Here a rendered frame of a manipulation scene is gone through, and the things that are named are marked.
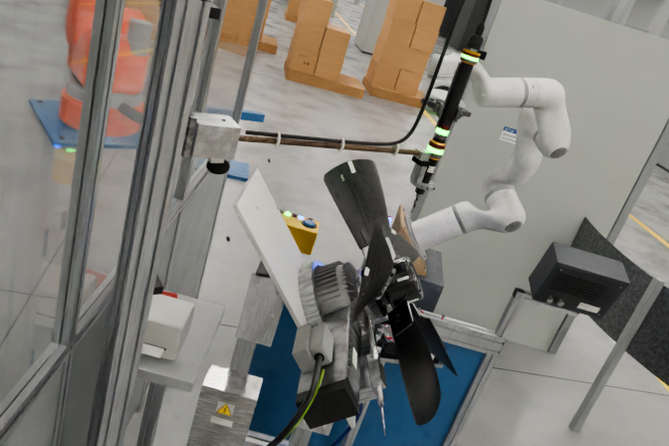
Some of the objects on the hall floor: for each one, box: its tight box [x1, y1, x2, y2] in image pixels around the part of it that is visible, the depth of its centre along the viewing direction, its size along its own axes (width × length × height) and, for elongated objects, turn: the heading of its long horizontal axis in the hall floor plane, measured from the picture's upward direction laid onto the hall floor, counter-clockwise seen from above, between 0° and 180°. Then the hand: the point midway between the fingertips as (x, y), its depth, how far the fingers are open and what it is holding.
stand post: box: [229, 260, 271, 373], centre depth 177 cm, size 4×9×115 cm, turn 143°
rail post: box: [441, 353, 497, 446], centre depth 234 cm, size 4×4×78 cm
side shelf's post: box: [136, 381, 166, 446], centre depth 184 cm, size 4×4×83 cm
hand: (448, 111), depth 151 cm, fingers closed on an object, 4 cm apart
